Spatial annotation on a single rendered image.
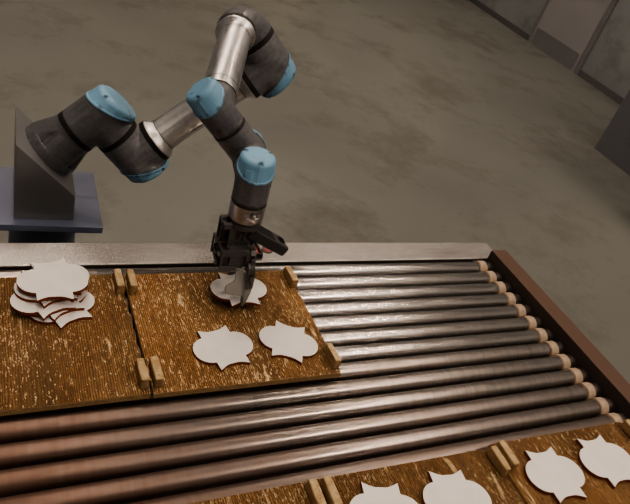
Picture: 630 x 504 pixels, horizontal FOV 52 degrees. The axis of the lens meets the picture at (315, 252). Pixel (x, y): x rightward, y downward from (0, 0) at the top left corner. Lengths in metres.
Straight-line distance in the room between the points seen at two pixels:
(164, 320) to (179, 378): 0.16
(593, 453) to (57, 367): 1.14
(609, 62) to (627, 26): 0.45
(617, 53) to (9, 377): 8.54
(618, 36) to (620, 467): 7.94
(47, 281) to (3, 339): 0.14
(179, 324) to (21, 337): 0.31
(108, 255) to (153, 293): 0.18
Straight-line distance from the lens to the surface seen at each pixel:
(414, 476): 1.33
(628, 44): 9.12
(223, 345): 1.39
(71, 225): 1.77
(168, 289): 1.51
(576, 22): 9.71
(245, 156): 1.29
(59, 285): 1.40
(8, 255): 1.59
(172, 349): 1.37
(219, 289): 1.49
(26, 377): 1.30
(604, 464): 1.61
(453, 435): 1.48
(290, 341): 1.45
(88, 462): 1.21
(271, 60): 1.68
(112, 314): 1.42
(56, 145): 1.72
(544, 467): 1.50
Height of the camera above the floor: 1.91
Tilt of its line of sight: 34 degrees down
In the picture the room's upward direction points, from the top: 20 degrees clockwise
